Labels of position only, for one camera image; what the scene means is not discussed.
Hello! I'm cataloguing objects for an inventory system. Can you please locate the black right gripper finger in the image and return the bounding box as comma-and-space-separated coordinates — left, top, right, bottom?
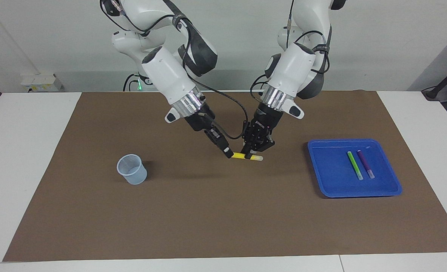
205, 129, 230, 158
211, 127, 234, 155

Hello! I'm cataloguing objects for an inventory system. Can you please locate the black stand with pole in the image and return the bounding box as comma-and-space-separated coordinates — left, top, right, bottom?
422, 60, 447, 101

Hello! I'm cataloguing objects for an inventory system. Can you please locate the brown table mat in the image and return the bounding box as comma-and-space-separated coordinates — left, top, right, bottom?
3, 90, 447, 262

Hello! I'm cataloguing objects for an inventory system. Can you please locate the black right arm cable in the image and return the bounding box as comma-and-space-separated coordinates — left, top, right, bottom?
101, 0, 250, 140

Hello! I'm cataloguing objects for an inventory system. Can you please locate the blue plastic tray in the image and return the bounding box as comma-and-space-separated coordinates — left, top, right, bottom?
307, 138, 402, 198

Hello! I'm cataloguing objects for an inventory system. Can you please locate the green marker pen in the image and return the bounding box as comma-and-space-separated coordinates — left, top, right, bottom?
347, 151, 364, 181

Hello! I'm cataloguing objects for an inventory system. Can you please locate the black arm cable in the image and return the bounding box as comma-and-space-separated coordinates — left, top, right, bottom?
250, 0, 331, 102
101, 0, 250, 140

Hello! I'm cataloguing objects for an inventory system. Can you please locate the white wall socket box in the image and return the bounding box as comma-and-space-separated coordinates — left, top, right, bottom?
21, 74, 63, 93

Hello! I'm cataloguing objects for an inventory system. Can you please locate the purple marker pen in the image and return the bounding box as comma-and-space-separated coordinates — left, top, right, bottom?
357, 150, 375, 179

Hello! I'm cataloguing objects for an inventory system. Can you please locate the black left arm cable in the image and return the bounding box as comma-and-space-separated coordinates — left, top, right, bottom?
250, 0, 331, 102

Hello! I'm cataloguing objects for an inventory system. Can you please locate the black base power cable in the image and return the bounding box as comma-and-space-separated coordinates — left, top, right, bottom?
122, 74, 141, 92

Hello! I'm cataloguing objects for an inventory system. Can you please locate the clear plastic cup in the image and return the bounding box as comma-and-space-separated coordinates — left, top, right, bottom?
117, 154, 148, 185

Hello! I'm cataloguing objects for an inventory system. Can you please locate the yellow marker pen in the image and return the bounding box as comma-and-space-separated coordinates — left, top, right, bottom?
231, 152, 264, 162

